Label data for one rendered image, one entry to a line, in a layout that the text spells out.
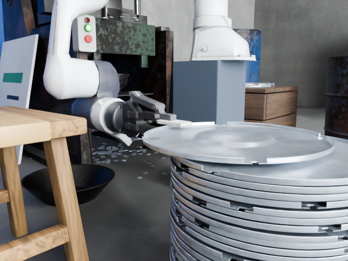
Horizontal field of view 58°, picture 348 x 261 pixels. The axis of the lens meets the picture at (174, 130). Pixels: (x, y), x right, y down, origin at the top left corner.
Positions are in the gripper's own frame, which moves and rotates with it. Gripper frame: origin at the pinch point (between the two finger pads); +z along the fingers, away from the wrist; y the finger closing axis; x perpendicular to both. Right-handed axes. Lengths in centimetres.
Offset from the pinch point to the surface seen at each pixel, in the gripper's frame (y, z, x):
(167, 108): -7, -77, 64
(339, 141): -1.0, 25.2, 13.7
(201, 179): -2.1, 21.0, -14.4
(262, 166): -1.0, 24.7, -7.8
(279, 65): 22, -193, 367
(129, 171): -31, -65, 32
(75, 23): 29, -72, 14
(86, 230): -30.6, -28.8, -5.7
